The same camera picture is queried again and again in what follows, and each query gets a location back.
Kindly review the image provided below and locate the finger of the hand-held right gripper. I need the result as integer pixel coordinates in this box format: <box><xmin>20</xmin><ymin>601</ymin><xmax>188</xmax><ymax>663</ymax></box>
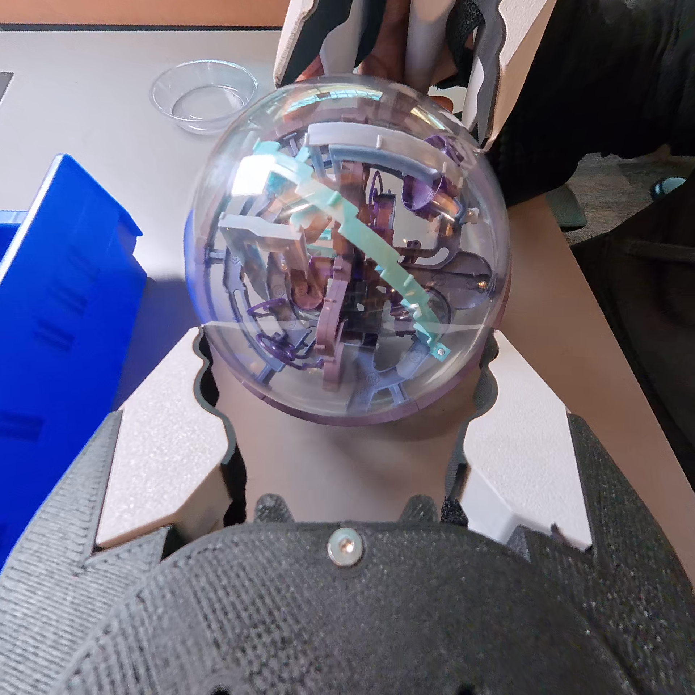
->
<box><xmin>460</xmin><ymin>0</ymin><xmax>558</xmax><ymax>153</ymax></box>
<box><xmin>273</xmin><ymin>0</ymin><xmax>349</xmax><ymax>88</ymax></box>

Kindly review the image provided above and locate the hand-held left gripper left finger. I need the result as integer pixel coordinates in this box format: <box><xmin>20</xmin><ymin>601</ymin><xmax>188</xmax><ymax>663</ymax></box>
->
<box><xmin>94</xmin><ymin>326</ymin><xmax>246</xmax><ymax>548</ymax></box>

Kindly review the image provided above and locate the blue plastic bin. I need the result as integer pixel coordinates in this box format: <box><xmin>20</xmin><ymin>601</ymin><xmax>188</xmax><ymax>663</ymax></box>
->
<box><xmin>0</xmin><ymin>153</ymin><xmax>147</xmax><ymax>571</ymax></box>

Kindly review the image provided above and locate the person's right hand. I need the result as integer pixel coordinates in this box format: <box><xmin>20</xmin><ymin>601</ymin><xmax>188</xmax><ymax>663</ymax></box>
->
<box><xmin>296</xmin><ymin>0</ymin><xmax>457</xmax><ymax>112</ymax></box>

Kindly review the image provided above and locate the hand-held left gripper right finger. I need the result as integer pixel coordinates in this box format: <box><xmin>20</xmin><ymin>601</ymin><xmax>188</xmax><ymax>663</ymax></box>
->
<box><xmin>444</xmin><ymin>329</ymin><xmax>594</xmax><ymax>550</ymax></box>

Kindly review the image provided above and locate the person's right forearm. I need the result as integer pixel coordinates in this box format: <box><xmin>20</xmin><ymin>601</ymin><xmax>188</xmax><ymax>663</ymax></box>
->
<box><xmin>486</xmin><ymin>0</ymin><xmax>695</xmax><ymax>207</ymax></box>

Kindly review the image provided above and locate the clear maze ball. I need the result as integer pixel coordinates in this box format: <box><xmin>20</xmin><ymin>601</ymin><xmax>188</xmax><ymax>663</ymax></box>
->
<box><xmin>184</xmin><ymin>72</ymin><xmax>513</xmax><ymax>427</ymax></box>

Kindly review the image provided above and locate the clear plastic dish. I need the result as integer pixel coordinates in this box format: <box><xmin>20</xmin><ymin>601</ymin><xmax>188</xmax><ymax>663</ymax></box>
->
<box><xmin>149</xmin><ymin>59</ymin><xmax>259</xmax><ymax>135</ymax></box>

